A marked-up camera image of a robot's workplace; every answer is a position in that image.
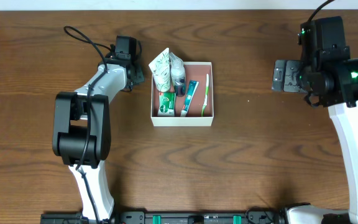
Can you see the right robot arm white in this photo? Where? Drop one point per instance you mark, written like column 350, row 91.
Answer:
column 345, row 119

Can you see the green white toothbrush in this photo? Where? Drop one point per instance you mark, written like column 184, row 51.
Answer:
column 205, row 103

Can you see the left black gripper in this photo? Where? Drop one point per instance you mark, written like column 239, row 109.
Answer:
column 138, row 76

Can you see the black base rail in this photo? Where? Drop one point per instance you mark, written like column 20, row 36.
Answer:
column 254, row 215

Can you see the green soap bar pack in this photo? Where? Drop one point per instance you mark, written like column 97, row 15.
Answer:
column 166, row 104

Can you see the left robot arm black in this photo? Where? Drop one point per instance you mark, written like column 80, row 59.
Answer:
column 82, row 128

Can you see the Colgate toothpaste tube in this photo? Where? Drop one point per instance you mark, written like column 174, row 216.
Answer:
column 189, row 96

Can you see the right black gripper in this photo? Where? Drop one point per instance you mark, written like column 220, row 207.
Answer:
column 286, row 76

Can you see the white box pink interior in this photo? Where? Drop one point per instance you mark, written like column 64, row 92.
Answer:
column 194, row 71

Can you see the clear pump soap bottle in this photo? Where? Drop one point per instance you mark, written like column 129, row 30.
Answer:
column 178, row 75

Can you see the white Pantene tube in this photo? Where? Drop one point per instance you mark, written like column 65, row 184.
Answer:
column 160, row 68

